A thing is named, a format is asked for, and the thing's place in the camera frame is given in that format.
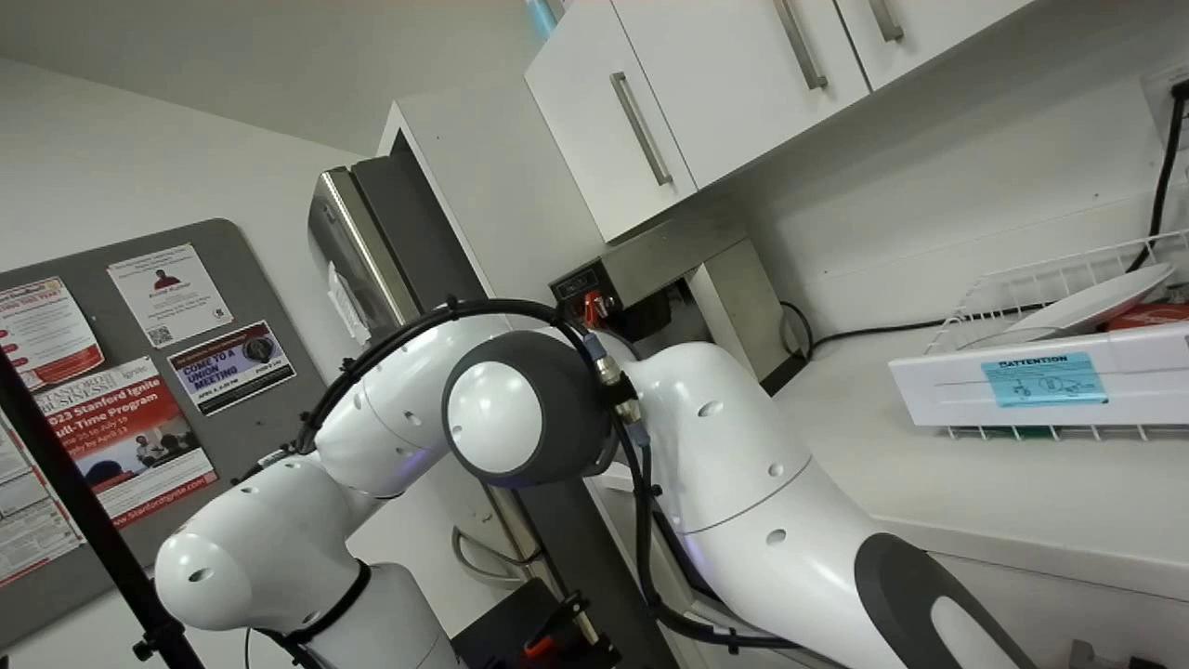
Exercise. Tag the black steel coffee maker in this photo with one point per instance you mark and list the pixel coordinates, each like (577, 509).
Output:
(731, 310)

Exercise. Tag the tall white side panel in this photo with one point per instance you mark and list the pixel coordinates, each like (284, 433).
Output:
(496, 187)

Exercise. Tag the white plate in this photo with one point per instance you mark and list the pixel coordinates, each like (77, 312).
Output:
(1089, 304)

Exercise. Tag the dark poster with white border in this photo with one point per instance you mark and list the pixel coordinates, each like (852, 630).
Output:
(228, 367)

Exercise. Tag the gray bulletin board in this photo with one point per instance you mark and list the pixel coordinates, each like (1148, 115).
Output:
(262, 433)

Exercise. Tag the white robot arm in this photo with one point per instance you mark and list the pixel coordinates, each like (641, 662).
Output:
(743, 471)

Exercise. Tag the large red and white poster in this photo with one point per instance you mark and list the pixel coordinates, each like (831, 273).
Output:
(124, 433)

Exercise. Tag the white poster with dark figure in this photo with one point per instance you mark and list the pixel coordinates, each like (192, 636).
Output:
(170, 298)

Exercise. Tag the black tripod pole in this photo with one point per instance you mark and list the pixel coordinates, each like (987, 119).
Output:
(77, 496)

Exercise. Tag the dark refrigerator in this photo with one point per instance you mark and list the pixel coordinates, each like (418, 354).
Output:
(409, 234)

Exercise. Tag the red utensil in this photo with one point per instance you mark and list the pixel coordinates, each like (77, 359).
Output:
(1155, 316)

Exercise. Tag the white wall cabinet door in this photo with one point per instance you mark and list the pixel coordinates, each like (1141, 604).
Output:
(580, 124)
(731, 76)
(940, 30)

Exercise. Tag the white poster with red text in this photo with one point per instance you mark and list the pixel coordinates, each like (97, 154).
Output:
(23, 522)

